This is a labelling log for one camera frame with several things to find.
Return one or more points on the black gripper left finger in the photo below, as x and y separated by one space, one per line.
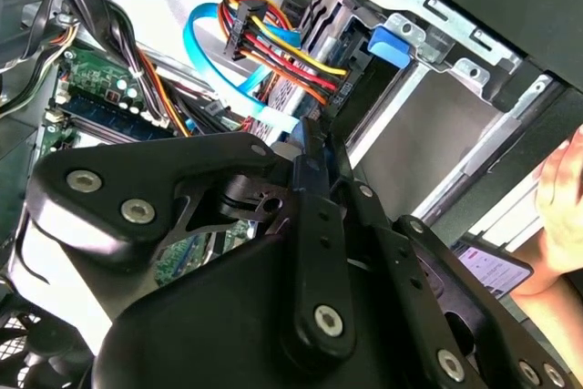
136 166

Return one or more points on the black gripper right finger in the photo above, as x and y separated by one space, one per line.
401 261

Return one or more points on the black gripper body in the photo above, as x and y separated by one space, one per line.
218 330

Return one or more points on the hard disk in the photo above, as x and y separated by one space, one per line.
387 47

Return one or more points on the person's hand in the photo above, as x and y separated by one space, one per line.
565 207

